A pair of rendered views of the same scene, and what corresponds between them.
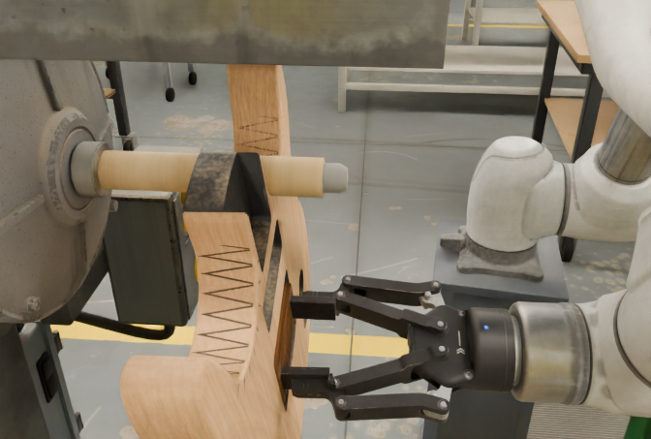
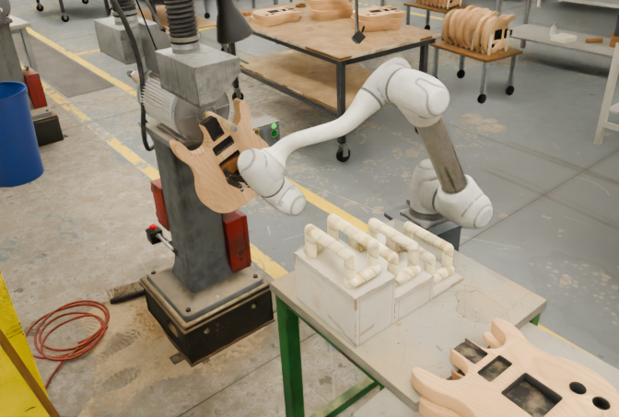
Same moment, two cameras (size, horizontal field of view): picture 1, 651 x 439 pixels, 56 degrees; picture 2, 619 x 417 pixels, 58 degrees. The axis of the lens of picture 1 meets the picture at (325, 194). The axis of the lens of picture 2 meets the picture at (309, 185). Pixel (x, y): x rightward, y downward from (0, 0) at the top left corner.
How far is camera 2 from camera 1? 1.84 m
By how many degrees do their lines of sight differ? 42
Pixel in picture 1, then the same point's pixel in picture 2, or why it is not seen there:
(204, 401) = (175, 146)
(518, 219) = (418, 196)
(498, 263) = (413, 215)
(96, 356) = (318, 215)
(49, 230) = (195, 123)
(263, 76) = (237, 103)
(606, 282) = not seen: outside the picture
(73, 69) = not seen: hidden behind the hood
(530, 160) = (426, 170)
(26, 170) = (191, 110)
